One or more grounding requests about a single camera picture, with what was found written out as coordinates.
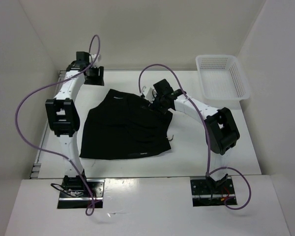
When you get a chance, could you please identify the black shorts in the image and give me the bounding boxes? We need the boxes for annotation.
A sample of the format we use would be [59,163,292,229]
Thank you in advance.
[80,89,173,160]

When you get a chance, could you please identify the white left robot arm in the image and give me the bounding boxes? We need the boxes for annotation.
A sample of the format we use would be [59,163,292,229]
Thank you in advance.
[45,52,103,198]

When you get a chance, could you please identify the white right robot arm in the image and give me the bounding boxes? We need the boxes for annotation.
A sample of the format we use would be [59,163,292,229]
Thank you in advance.
[141,79,240,193]

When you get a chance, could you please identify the white plastic basket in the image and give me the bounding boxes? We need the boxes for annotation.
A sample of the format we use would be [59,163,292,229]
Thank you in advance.
[195,55,250,102]

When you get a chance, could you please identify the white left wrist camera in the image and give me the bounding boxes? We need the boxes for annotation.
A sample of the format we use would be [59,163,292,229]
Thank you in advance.
[89,54,101,67]

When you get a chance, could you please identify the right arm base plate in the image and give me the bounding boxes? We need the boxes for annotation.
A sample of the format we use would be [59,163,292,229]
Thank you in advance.
[190,177,237,207]

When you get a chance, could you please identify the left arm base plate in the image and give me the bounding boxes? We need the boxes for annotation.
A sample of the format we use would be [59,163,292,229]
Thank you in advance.
[51,179,105,209]

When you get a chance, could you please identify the aluminium frame rail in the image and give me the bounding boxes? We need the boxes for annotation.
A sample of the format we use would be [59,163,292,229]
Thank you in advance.
[29,70,65,179]

